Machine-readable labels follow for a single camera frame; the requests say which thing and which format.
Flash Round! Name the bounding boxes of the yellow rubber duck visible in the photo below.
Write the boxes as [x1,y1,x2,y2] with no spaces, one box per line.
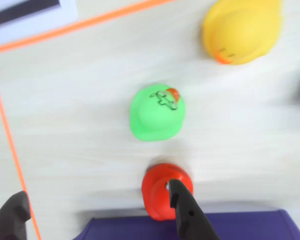
[201,0,284,66]

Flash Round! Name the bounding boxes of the red rubber duck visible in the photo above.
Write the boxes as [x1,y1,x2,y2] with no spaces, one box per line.
[141,162,195,222]

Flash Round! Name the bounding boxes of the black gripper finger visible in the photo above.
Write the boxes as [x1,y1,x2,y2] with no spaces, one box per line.
[168,178,221,240]
[0,190,32,240]

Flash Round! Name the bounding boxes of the blue plastic box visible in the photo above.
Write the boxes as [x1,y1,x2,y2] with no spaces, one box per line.
[74,209,300,240]

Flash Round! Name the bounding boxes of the white paper sheet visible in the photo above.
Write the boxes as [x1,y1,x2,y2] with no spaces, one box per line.
[0,0,80,49]

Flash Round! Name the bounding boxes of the green rubber duck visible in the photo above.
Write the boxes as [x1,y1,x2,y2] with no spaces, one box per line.
[128,83,187,143]

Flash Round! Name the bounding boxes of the orange tape border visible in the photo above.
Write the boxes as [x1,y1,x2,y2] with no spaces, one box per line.
[0,0,177,240]

